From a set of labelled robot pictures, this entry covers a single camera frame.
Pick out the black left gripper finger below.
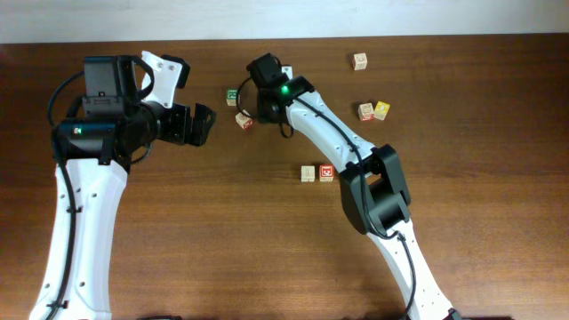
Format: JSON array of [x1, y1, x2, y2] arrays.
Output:
[[186, 103, 217, 147], [161, 54, 190, 88]]

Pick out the wooden block letter I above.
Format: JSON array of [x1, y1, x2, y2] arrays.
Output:
[[301, 165, 316, 182]]

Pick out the wooden block red E face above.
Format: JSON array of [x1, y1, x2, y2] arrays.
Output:
[[319, 164, 335, 182]]

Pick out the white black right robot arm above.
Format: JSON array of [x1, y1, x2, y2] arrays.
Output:
[[246, 53, 461, 320]]

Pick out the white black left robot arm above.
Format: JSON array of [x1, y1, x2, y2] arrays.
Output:
[[29, 51, 216, 319]]

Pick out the green R wooden block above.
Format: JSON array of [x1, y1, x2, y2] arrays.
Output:
[[226, 89, 238, 106]]

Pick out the wooden block red shell picture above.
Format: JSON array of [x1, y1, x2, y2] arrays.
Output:
[[236, 110, 253, 130]]

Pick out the far wooden block red face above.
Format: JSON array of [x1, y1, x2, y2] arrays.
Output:
[[352, 52, 368, 70]]

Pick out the wooden block beside yellow block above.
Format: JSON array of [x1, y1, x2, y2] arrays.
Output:
[[357, 103, 374, 121]]

